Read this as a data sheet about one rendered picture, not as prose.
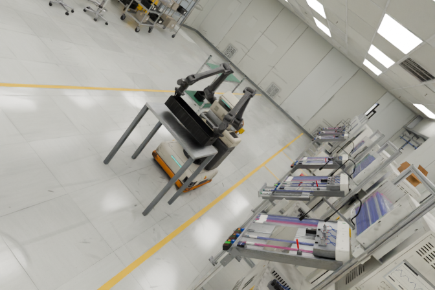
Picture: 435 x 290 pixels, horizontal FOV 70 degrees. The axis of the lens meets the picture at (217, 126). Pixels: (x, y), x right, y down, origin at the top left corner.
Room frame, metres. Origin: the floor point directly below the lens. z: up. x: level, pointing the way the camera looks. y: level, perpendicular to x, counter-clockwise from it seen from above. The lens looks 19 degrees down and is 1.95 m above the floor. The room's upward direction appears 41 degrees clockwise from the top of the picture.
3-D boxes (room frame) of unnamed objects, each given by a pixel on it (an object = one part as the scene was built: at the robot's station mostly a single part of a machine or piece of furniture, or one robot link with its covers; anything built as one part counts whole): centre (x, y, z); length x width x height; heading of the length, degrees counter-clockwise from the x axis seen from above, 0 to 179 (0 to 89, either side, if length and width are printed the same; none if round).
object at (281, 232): (3.47, -1.66, 0.31); 0.70 x 0.65 x 0.62; 166
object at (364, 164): (3.44, -1.53, 1.52); 0.51 x 0.13 x 0.27; 166
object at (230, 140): (3.55, -0.03, 0.59); 0.55 x 0.34 x 0.83; 72
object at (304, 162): (4.91, -1.83, 0.66); 1.01 x 0.73 x 1.31; 76
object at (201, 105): (5.40, 0.52, 0.55); 0.91 x 0.46 x 1.10; 166
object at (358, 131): (8.04, -2.76, 0.95); 1.36 x 0.82 x 1.90; 76
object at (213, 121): (3.19, 0.09, 0.84); 0.28 x 0.16 x 0.22; 72
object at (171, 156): (3.46, 0.00, 0.16); 0.67 x 0.64 x 0.25; 162
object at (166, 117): (2.73, 0.24, 0.40); 0.70 x 0.45 x 0.80; 72
